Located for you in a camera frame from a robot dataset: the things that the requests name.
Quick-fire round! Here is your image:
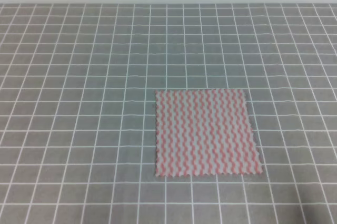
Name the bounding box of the pink white wavy towel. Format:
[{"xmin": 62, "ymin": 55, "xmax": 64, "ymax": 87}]
[{"xmin": 155, "ymin": 89, "xmax": 263, "ymax": 177}]

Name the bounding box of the grey grid tablecloth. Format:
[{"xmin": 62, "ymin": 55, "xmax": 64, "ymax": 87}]
[{"xmin": 1, "ymin": 3, "xmax": 336, "ymax": 223}]

